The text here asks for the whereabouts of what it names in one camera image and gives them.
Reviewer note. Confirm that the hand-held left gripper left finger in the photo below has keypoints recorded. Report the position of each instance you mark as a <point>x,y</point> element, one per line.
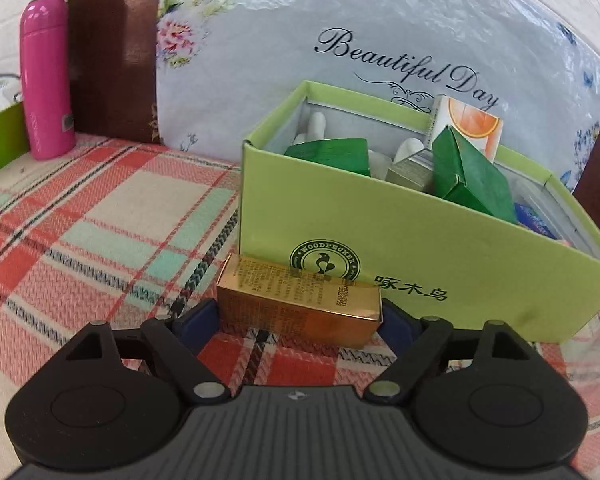
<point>195,325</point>

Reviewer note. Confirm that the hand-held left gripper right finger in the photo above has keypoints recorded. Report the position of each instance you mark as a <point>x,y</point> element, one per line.
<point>400,327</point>

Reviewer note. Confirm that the lime green cardboard box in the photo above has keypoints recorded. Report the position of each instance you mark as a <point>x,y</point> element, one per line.
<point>430,260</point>

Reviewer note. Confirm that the golden cardboard box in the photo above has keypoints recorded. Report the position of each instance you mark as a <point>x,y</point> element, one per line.
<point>290,305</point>

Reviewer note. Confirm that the dark green carton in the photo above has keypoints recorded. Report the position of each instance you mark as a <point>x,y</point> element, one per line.
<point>470,180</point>
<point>330,152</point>

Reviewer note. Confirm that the plaid blanket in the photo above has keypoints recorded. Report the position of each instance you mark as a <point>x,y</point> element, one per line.
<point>80,240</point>

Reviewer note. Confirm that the silver carton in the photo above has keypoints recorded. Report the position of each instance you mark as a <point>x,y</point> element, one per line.
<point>410,175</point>

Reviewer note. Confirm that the blue packet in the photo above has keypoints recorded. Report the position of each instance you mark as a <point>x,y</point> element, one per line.
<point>530,220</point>

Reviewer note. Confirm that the clear plastic bag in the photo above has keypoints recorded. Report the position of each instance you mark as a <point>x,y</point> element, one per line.
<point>595,340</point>

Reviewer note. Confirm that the orange and white carton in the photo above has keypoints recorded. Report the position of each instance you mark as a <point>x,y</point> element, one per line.
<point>472,120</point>

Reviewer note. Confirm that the floral white pillow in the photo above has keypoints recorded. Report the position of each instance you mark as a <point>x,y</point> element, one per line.
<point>280,85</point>

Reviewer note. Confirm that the shallow lime green tray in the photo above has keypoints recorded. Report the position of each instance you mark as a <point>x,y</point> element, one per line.
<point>2,140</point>

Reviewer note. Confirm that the pink thermos bottle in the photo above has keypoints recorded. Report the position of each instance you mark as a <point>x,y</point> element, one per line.
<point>45,85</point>

